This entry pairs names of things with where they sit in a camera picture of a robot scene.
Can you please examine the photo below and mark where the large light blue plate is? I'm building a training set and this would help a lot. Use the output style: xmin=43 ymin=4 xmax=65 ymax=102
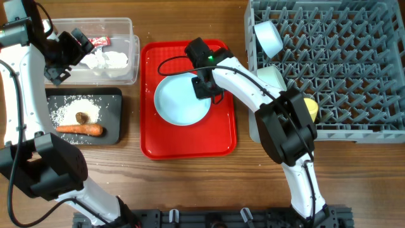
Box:
xmin=154 ymin=73 xmax=211 ymax=126

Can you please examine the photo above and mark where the pile of rice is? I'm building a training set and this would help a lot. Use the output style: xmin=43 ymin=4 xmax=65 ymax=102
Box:
xmin=47 ymin=95 xmax=109 ymax=145

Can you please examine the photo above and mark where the green bowl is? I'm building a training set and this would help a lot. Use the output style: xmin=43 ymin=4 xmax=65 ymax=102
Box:
xmin=257 ymin=65 xmax=287 ymax=91

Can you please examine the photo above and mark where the brown food scrap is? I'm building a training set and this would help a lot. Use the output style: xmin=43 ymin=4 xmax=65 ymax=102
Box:
xmin=75 ymin=112 xmax=89 ymax=125

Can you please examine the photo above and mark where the light blue bowl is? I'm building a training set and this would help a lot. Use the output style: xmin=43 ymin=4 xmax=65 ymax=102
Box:
xmin=254 ymin=21 xmax=283 ymax=58

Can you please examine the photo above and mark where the orange carrot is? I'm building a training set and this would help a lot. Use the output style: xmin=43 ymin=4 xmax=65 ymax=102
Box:
xmin=56 ymin=123 xmax=103 ymax=137

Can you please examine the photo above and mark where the yellow plastic cup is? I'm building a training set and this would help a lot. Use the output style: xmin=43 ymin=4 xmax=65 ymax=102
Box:
xmin=304 ymin=98 xmax=319 ymax=122

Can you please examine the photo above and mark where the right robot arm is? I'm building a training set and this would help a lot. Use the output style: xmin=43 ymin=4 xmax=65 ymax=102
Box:
xmin=184 ymin=37 xmax=327 ymax=227

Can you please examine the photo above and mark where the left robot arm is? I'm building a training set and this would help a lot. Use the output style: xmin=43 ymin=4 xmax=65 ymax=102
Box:
xmin=1 ymin=0 xmax=141 ymax=227

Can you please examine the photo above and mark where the clear plastic waste bin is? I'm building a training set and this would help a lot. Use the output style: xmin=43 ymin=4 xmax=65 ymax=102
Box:
xmin=50 ymin=17 xmax=140 ymax=85

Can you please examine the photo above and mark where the black food waste tray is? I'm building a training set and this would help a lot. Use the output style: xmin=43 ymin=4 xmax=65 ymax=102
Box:
xmin=46 ymin=87 xmax=123 ymax=145

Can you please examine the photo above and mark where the grey dishwasher rack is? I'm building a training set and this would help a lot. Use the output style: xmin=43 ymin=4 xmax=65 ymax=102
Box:
xmin=244 ymin=1 xmax=404 ymax=144

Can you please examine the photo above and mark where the crumpled white tissue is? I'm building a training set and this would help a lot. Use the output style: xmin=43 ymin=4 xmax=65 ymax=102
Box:
xmin=80 ymin=48 xmax=128 ymax=78

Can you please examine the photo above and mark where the red snack wrapper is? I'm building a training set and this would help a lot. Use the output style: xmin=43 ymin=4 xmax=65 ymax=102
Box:
xmin=89 ymin=36 xmax=111 ymax=48

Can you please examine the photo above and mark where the red serving tray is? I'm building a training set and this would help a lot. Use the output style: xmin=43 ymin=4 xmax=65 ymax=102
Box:
xmin=139 ymin=41 xmax=237 ymax=160

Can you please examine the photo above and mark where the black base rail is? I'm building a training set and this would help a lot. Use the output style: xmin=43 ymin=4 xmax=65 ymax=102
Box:
xmin=72 ymin=206 xmax=354 ymax=228

